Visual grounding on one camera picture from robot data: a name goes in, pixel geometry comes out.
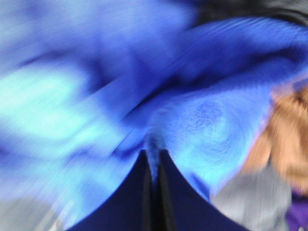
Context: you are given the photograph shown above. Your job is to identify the grey perforated laundry basket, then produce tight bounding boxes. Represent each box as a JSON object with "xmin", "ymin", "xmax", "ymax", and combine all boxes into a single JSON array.
[{"xmin": 0, "ymin": 167, "xmax": 292, "ymax": 231}]

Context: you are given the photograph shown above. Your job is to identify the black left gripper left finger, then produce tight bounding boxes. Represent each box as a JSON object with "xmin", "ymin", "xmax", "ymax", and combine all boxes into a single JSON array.
[{"xmin": 69, "ymin": 150, "xmax": 153, "ymax": 231}]

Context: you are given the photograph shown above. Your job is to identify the purple cloth in basket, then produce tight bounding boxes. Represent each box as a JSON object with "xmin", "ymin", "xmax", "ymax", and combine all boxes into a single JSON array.
[{"xmin": 286, "ymin": 193, "xmax": 308, "ymax": 231}]

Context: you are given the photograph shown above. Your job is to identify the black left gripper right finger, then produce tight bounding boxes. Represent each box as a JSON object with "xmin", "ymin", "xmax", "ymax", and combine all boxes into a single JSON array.
[{"xmin": 159, "ymin": 150, "xmax": 246, "ymax": 231}]

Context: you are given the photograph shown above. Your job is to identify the blue microfibre towel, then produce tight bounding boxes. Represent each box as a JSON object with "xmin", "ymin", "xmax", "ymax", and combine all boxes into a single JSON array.
[{"xmin": 0, "ymin": 0, "xmax": 308, "ymax": 231}]

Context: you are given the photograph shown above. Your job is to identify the brown cloth in basket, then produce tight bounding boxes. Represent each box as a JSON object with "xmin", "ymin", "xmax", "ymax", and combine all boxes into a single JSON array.
[{"xmin": 241, "ymin": 85, "xmax": 308, "ymax": 195}]

